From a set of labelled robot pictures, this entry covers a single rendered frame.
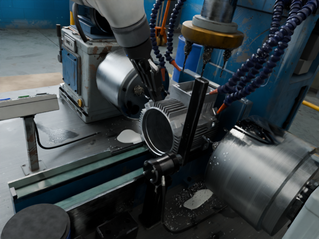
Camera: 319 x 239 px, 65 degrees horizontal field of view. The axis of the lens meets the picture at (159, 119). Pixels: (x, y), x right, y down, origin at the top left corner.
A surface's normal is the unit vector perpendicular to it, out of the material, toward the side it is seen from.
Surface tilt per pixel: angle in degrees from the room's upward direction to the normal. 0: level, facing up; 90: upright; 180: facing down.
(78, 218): 90
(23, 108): 66
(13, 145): 0
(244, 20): 90
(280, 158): 32
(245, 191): 81
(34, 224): 0
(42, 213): 0
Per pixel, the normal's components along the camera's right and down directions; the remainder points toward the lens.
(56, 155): 0.16, -0.85
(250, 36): -0.76, 0.22
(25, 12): 0.63, 0.47
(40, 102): 0.64, 0.10
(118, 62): -0.36, -0.52
